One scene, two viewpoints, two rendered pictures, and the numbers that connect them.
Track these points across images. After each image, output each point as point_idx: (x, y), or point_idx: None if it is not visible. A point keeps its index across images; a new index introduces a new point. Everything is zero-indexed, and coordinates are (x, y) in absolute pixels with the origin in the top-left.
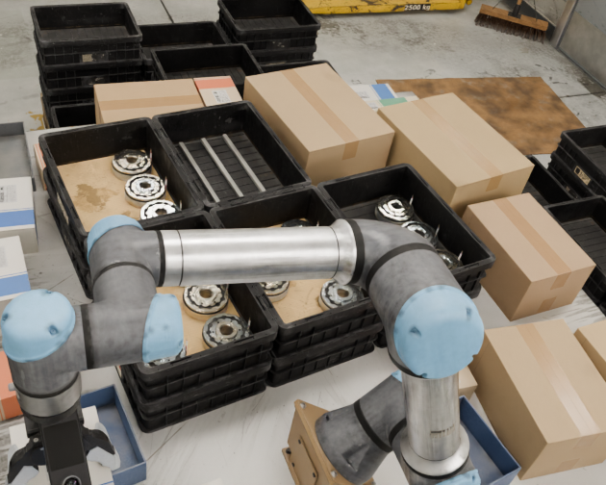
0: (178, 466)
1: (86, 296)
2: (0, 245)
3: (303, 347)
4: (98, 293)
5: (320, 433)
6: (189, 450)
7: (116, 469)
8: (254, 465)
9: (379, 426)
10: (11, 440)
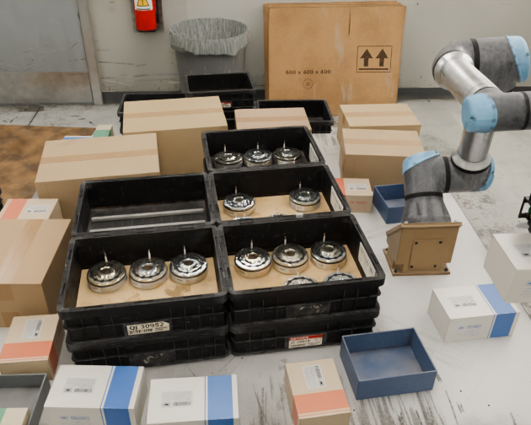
0: (400, 327)
1: (220, 361)
2: (160, 395)
3: None
4: None
5: (428, 219)
6: (388, 319)
7: (401, 359)
8: (402, 290)
9: (438, 187)
10: (527, 269)
